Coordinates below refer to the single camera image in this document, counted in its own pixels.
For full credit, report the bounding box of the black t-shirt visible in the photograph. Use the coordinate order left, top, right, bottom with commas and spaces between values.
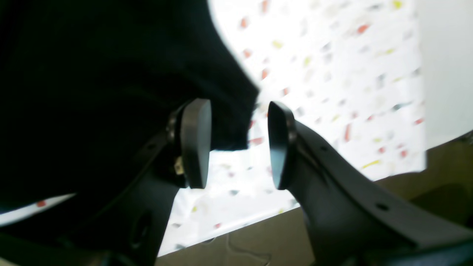
1, 0, 258, 212

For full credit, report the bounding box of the terrazzo patterned tablecloth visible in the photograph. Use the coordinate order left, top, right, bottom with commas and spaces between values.
1, 0, 425, 256

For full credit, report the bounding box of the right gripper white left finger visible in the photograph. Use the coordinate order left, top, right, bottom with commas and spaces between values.
1, 98, 212, 266

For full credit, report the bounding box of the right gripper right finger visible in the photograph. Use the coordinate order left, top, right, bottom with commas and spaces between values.
268, 101, 473, 266

